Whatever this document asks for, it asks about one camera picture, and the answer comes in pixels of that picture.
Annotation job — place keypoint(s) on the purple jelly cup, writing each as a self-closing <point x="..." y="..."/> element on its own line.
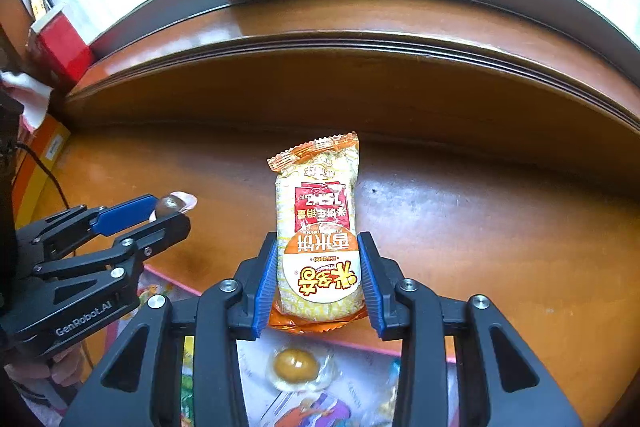
<point x="310" y="409"/>

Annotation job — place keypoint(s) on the small brown jelly cup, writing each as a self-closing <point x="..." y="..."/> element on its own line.
<point x="170" y="203"/>

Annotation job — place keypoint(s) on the pink cardboard box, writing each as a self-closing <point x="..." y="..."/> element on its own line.
<point x="365" y="377"/>

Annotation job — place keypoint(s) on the white cloth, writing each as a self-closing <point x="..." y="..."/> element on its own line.
<point x="25" y="94"/>

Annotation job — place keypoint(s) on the clear gummy candy packet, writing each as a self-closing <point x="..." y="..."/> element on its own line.
<point x="187" y="382"/>
<point x="152" y="289"/>

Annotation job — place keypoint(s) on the red cardboard box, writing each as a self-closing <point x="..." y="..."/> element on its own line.
<point x="62" y="44"/>

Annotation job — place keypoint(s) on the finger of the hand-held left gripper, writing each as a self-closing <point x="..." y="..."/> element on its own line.
<point x="125" y="212"/>
<point x="155" y="232"/>

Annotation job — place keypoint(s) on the orange rice cracker packet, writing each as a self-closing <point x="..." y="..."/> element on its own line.
<point x="320" y="227"/>

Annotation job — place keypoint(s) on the orange cardboard box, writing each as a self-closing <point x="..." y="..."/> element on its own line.
<point x="40" y="162"/>

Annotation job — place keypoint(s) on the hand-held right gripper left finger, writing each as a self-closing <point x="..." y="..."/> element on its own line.
<point x="265" y="287"/>

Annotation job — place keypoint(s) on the person's left hand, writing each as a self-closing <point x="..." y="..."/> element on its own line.
<point x="55" y="369"/>

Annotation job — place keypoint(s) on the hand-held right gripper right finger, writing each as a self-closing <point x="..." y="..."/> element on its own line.
<point x="372" y="287"/>

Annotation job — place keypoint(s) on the clear round candy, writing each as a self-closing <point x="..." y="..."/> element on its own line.
<point x="295" y="367"/>

